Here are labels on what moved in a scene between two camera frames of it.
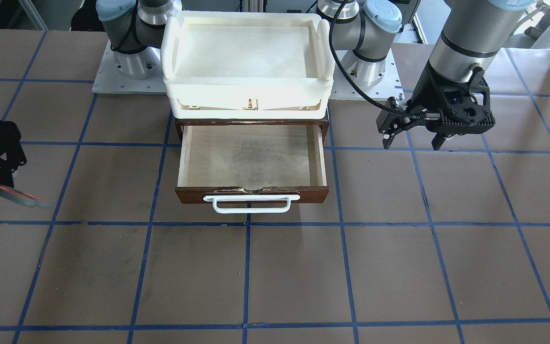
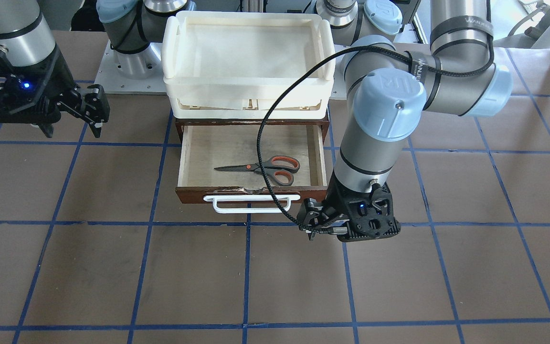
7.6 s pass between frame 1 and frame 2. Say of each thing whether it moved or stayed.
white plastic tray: stayed
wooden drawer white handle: stayed
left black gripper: moved
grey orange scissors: moved
